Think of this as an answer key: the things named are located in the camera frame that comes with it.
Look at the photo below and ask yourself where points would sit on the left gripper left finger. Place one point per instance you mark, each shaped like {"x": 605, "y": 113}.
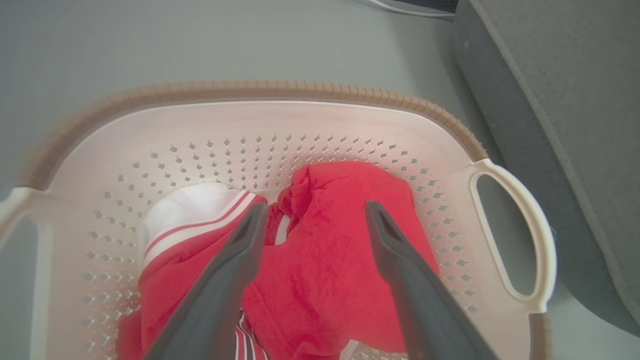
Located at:
{"x": 215, "y": 295}

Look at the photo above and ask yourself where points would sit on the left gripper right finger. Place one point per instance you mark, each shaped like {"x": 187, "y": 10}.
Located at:
{"x": 425, "y": 310}

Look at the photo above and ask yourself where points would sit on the red white basketball jersey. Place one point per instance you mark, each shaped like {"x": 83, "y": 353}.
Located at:
{"x": 170, "y": 270}

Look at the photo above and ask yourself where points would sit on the plain red t-shirt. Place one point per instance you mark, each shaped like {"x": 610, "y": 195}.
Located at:
{"x": 330, "y": 280}

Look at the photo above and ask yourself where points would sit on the cream perforated laundry basket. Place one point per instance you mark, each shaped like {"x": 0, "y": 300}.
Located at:
{"x": 200, "y": 130}

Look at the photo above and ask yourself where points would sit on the grey fabric sofa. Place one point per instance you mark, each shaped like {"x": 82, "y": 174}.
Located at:
{"x": 575, "y": 100}

